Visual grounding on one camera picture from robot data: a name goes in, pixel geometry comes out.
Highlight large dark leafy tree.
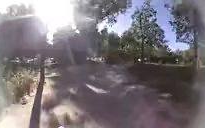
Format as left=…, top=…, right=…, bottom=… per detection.
left=51, top=0, right=133, bottom=66

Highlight grey paved path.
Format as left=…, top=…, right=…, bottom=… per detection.
left=39, top=63, right=204, bottom=128

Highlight tall slender leafy tree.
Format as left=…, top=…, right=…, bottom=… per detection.
left=121, top=0, right=171, bottom=64

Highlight shaded grass verge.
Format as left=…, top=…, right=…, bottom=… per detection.
left=126, top=62, right=205, bottom=88

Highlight dark slanted pole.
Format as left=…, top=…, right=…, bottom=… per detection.
left=28, top=64, right=47, bottom=128

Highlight low bushes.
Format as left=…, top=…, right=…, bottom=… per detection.
left=0, top=63, right=41, bottom=104

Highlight building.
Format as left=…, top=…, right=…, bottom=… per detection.
left=0, top=13, right=49, bottom=63

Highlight thin-trunked tree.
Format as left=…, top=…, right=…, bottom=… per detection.
left=164, top=0, right=205, bottom=71

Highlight pale bare ground strip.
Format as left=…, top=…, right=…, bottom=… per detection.
left=0, top=83, right=38, bottom=128

